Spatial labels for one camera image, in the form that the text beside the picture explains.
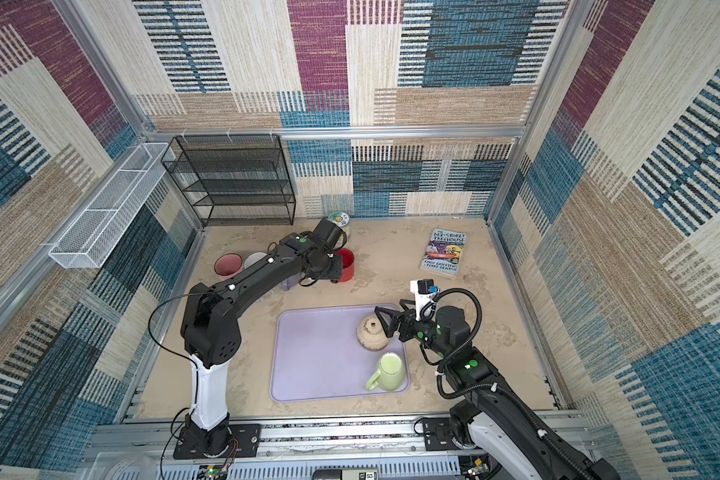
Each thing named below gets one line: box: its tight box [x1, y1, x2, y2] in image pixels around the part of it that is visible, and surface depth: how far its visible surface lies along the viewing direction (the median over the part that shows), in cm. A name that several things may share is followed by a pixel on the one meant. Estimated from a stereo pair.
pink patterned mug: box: [213, 253, 243, 280], surface depth 96 cm
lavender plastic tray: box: [270, 306, 406, 403], surface depth 87 cm
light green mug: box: [366, 352, 404, 392], surface depth 77 cm
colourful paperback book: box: [419, 228, 467, 281], surface depth 109 cm
